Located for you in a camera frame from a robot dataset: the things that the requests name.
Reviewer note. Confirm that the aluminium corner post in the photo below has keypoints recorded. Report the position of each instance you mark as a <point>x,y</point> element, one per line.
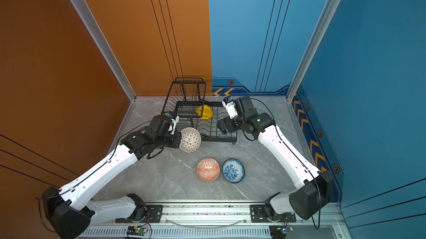
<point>323,22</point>
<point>100,40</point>

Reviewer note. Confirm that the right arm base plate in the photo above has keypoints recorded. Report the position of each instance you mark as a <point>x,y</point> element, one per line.
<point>265,213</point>

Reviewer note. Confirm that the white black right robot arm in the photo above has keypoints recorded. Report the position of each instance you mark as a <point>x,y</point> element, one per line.
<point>314,188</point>

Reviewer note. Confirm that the left green circuit board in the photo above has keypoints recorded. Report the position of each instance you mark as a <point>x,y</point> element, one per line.
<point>136,231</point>

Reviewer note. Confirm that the right green circuit board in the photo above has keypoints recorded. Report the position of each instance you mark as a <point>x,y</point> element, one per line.
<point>280,232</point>

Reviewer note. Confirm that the green circuit board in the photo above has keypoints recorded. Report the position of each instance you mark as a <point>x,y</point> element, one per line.
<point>136,231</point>
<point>280,232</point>

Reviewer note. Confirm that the blue white floral bowl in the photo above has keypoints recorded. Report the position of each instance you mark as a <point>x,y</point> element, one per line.
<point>233,171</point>

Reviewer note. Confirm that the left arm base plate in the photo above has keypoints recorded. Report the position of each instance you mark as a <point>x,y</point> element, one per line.
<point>148,213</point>

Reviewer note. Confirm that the orange white patterned bowl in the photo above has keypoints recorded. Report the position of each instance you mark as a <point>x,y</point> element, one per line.
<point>208,170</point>

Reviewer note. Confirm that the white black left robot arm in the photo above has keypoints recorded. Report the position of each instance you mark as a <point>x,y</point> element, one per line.
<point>71,209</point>

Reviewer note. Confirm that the yellow bowl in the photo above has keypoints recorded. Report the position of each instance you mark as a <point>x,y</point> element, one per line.
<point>204,112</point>

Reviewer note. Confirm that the aluminium corner post right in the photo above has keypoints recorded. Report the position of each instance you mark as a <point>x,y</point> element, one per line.
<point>323,22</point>

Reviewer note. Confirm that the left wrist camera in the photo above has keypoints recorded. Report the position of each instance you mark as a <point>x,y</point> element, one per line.
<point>174,119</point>

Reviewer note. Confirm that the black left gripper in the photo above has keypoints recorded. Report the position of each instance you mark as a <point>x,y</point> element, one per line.
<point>177,136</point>

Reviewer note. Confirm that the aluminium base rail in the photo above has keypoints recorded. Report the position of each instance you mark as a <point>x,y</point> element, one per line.
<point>223,220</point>

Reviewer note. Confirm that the black wire dish rack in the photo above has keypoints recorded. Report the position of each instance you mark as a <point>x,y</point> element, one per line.
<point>185,95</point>

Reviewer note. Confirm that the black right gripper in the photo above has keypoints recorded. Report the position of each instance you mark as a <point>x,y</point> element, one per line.
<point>228,121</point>

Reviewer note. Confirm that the aluminium corner post left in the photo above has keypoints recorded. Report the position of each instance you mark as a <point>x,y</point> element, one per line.
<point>100,40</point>

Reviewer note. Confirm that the black white patterned bowl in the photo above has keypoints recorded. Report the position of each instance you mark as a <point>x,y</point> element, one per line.
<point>190,140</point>

